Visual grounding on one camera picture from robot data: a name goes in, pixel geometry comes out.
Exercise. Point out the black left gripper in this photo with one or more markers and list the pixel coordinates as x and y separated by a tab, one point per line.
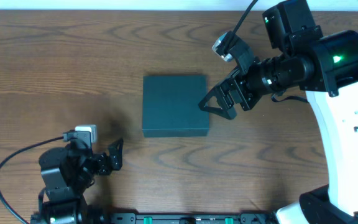
105	160

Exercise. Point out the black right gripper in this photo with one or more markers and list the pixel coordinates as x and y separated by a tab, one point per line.
239	90

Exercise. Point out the black gift box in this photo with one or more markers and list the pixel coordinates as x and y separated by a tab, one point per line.
170	106

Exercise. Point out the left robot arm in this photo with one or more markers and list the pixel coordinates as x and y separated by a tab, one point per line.
67	172

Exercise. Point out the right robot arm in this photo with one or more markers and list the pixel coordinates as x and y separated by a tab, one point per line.
326	69

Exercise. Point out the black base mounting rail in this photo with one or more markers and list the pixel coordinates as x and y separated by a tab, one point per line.
244	218

